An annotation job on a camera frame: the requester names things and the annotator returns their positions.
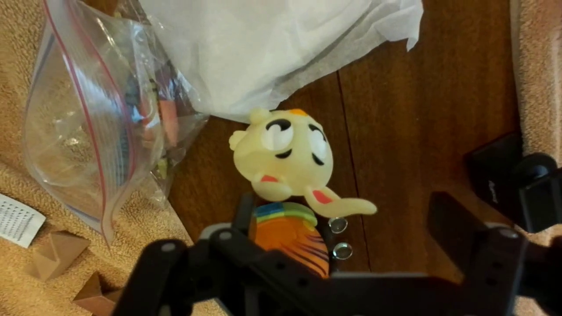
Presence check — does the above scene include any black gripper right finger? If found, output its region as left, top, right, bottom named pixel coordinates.
left=428, top=191, right=528, bottom=316

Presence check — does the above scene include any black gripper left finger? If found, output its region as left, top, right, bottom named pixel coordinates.
left=110, top=191, right=282, bottom=316

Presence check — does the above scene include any cream bunny squeeze toy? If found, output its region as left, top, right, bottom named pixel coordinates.
left=226, top=105, right=379, bottom=221

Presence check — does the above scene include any orange striped toy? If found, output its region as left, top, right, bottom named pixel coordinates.
left=247, top=200, right=333, bottom=280

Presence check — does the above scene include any brown pyramid block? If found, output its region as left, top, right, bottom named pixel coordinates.
left=28, top=228, right=93, bottom=282
left=71, top=270, right=126, bottom=316

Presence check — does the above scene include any tan towel under black bar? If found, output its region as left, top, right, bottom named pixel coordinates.
left=0, top=0, right=198, bottom=316

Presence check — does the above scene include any white printed paper label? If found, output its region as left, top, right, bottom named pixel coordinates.
left=0, top=193, right=47, bottom=249

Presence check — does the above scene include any clear zip bag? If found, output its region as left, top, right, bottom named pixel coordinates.
left=22, top=0, right=210, bottom=245

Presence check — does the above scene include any large tan towel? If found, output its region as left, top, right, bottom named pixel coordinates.
left=507, top=0, right=562, bottom=166

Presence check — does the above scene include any white tissue cloth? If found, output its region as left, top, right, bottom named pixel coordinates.
left=136, top=0, right=424, bottom=124

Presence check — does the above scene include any small shiny ring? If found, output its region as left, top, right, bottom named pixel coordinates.
left=326, top=215, right=351, bottom=235
left=330, top=242, right=354, bottom=263

